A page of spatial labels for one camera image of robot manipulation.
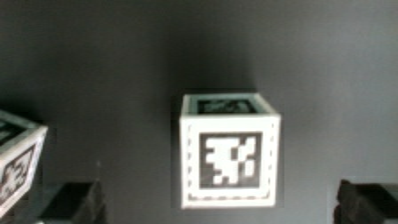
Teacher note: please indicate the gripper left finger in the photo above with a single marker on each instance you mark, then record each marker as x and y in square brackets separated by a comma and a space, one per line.
[78, 205]

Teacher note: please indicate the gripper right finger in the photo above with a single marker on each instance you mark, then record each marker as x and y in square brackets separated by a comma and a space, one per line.
[367, 203]

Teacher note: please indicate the white tagged cube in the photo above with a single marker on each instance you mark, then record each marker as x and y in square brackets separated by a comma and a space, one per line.
[230, 127]
[23, 140]

